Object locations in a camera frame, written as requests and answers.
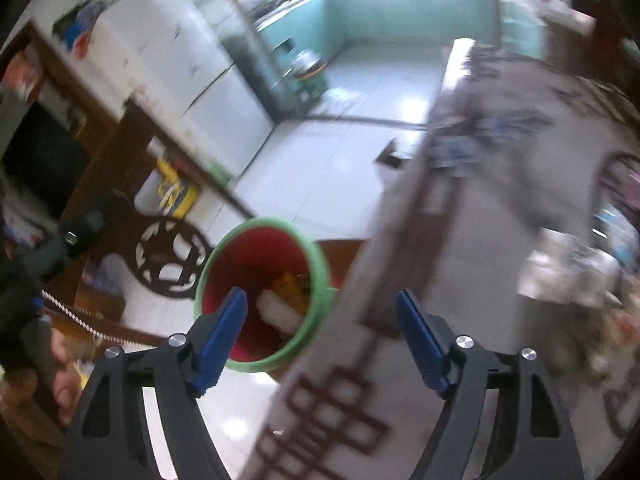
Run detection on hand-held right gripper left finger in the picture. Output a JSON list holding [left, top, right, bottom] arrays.
[[59, 287, 248, 480]]

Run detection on green kitchen waste bin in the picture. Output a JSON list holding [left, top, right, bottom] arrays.
[[287, 49, 328, 93]]

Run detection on dark wooden cabinet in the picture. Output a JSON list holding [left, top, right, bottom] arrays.
[[0, 25, 126, 221]]

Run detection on person's left hand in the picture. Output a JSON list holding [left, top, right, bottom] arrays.
[[50, 332, 92, 427]]

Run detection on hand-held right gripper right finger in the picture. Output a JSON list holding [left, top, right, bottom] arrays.
[[396, 290, 583, 480]]

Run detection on blue and white wrapper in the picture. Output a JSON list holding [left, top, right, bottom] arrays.
[[592, 205, 640, 266]]

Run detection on teal kitchen base cabinets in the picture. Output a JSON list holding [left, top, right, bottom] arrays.
[[255, 0, 543, 61]]

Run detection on white refrigerator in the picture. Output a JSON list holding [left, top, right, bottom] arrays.
[[95, 0, 276, 181]]

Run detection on yellow container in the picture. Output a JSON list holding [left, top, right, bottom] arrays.
[[157, 157, 201, 218]]

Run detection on white paper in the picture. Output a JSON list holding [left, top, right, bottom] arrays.
[[256, 290, 306, 333]]

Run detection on white plastic bag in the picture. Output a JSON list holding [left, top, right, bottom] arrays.
[[325, 87, 358, 106]]

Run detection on carved dark wooden chair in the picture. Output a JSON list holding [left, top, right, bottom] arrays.
[[50, 97, 261, 356]]

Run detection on white beaded cord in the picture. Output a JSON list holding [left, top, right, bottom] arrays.
[[40, 290, 108, 343]]

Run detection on red bin with green rim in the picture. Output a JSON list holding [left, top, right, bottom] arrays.
[[194, 217, 332, 373]]

